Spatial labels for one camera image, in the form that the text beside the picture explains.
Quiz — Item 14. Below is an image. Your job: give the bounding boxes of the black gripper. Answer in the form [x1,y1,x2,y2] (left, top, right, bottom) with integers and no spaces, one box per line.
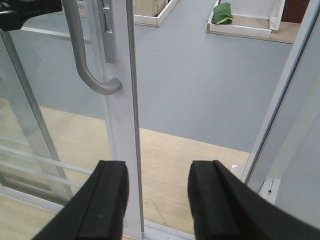
[0,0,62,32]

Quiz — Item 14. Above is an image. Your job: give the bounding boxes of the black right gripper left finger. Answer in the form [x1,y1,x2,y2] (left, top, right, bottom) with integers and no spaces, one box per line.
[34,160,129,240]

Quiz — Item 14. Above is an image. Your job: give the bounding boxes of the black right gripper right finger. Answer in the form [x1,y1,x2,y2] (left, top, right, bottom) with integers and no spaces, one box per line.
[187,160,320,240]

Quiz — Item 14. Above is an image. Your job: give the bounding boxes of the white framed sliding glass door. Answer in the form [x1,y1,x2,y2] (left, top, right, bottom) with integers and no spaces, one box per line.
[0,0,144,240]

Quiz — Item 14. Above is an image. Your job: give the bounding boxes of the grey metal door handle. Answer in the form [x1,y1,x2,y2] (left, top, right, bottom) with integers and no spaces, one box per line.
[62,0,123,96]

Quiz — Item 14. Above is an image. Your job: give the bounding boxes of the metal door floor track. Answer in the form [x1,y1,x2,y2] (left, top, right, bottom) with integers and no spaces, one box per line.
[142,220,195,240]

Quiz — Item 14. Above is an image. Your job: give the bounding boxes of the metal door lock plate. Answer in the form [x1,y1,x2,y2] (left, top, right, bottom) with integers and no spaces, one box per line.
[101,0,118,64]

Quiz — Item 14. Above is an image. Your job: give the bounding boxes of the white diagonal support brace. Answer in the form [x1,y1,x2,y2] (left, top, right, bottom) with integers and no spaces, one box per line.
[231,163,282,205]

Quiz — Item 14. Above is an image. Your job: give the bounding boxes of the light wooden platform board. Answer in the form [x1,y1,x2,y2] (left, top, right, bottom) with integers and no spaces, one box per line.
[0,102,249,234]

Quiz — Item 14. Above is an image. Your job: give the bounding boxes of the far wooden box structure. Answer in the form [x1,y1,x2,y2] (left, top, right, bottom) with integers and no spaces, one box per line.
[133,0,179,28]

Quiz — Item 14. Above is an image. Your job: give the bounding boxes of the far wooden platform white rim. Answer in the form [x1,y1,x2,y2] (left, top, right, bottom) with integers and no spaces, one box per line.
[206,0,309,44]

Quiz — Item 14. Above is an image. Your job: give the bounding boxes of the green cushion bag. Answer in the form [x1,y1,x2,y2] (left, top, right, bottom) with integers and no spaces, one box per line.
[211,2,234,25]

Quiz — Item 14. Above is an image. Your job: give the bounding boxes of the white door frame post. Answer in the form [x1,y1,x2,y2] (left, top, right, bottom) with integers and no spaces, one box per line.
[239,0,320,223]

